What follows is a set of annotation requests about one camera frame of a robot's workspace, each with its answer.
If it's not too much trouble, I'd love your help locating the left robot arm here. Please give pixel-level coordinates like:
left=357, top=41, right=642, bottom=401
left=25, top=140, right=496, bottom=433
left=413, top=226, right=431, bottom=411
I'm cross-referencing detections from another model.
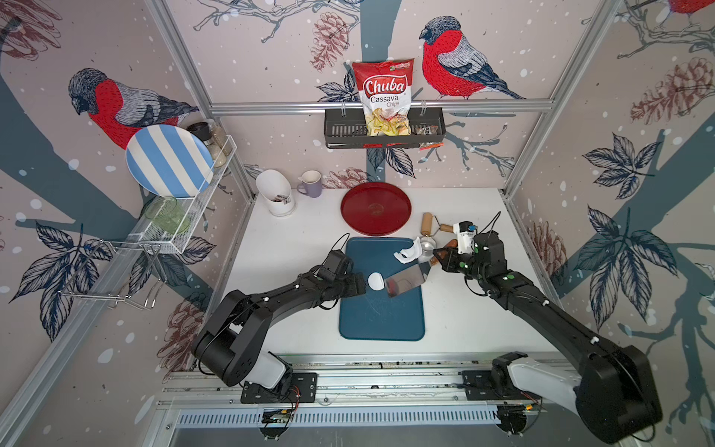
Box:
left=191, top=250, right=366, bottom=387

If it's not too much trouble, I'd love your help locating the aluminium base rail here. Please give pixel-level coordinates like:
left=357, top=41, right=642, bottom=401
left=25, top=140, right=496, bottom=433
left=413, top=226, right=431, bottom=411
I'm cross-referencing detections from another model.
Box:
left=153, top=357, right=575, bottom=440

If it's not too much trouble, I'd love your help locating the wooden dough roller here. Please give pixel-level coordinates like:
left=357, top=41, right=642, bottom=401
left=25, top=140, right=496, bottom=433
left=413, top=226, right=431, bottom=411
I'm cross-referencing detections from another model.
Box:
left=420, top=212, right=454, bottom=237

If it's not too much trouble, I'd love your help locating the white dough piece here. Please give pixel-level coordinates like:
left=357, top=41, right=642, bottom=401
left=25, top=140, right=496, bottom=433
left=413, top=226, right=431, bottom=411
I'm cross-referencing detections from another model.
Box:
left=394, top=237, right=424, bottom=264

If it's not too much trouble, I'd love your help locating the black wire wall basket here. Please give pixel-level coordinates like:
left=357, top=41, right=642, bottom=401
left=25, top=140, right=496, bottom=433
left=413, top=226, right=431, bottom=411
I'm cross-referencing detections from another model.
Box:
left=324, top=108, right=446, bottom=149

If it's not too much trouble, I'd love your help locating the spice jar dark lid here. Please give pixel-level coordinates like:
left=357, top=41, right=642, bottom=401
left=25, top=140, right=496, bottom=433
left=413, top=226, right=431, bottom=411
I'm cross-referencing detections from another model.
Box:
left=186, top=121, right=215, bottom=146

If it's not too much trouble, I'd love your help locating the clear wire wall shelf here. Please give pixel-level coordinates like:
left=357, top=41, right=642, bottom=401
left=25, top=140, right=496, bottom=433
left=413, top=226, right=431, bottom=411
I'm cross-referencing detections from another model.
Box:
left=111, top=125, right=236, bottom=254

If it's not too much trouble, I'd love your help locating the red round tray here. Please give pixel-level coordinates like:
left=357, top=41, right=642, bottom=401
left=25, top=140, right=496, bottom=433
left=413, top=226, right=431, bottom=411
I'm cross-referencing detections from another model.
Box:
left=340, top=182, right=413, bottom=237

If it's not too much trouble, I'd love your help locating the Chuba cassava chips bag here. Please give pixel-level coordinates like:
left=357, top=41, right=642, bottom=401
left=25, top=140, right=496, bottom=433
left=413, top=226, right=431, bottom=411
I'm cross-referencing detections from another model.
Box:
left=352, top=59, right=414, bottom=137

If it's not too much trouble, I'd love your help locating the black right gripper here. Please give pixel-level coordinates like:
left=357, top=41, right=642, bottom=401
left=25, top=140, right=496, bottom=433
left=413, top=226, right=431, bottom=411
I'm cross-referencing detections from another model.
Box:
left=431, top=247, right=487, bottom=283

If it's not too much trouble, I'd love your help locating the metal spatula wooden handle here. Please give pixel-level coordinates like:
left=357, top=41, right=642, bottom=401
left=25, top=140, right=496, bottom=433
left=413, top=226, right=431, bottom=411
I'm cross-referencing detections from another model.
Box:
left=385, top=240, right=457, bottom=298

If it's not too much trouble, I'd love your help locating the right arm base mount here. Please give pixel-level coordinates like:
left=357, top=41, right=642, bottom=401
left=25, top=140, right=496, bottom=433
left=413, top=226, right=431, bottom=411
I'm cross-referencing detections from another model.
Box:
left=460, top=351, right=534, bottom=402

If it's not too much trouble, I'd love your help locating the teal cutting board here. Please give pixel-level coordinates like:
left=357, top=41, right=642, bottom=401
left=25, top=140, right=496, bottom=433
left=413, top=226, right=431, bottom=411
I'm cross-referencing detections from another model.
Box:
left=339, top=238, right=426, bottom=342

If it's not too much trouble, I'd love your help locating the purple mug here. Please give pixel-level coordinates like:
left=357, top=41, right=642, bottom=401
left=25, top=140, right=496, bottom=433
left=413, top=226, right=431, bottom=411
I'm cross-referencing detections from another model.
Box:
left=297, top=169, right=323, bottom=199

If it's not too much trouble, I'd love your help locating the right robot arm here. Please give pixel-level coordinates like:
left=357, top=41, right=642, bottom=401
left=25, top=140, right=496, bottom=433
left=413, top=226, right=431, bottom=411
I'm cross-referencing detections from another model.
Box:
left=433, top=232, right=663, bottom=444

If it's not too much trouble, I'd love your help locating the white cutlery holder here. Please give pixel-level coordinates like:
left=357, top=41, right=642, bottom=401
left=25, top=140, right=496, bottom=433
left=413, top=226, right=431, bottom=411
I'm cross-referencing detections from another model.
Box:
left=256, top=169, right=295, bottom=217

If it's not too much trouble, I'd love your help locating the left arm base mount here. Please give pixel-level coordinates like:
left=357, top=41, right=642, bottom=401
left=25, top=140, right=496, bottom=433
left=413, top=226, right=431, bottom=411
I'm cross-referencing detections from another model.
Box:
left=240, top=365, right=318, bottom=404

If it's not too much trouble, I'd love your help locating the blue striped plate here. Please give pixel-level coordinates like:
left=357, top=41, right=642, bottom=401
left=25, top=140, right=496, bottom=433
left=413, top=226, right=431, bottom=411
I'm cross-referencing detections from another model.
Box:
left=126, top=125, right=214, bottom=199

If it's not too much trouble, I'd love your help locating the spice jar silver lid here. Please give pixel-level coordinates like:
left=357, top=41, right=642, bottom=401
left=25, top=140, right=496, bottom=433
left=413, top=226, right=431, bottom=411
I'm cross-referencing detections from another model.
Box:
left=208, top=119, right=231, bottom=169

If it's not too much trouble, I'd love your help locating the round cut dough wrapper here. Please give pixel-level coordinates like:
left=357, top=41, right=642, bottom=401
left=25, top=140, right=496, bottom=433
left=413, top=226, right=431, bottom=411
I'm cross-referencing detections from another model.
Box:
left=368, top=272, right=385, bottom=292

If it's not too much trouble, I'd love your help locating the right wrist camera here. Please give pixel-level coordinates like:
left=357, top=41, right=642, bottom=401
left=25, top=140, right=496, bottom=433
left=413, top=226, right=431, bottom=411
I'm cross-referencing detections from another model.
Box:
left=452, top=221, right=478, bottom=255

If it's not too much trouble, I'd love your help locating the green glass cup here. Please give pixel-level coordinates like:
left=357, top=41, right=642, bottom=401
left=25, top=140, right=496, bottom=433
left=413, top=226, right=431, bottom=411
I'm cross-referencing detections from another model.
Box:
left=143, top=197, right=191, bottom=236

